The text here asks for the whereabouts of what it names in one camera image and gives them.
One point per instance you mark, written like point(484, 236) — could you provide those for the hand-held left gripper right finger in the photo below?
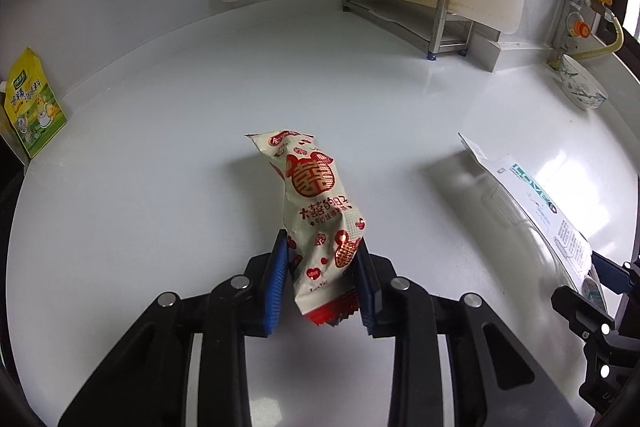
point(365, 287)

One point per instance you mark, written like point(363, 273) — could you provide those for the patterned ceramic bowl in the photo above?
point(580, 82)

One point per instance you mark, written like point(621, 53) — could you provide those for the brass gas valve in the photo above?
point(600, 1)

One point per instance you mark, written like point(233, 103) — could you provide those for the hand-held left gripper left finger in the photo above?
point(277, 282)

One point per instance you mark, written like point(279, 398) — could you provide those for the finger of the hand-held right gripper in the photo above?
point(580, 309)
point(612, 276)

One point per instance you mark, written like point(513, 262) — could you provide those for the red and cream snack wrapper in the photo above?
point(320, 207)

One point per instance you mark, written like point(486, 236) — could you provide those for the orange knob fitting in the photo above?
point(581, 28)

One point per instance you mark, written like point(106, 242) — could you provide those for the yellow seasoning pouch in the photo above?
point(35, 112)

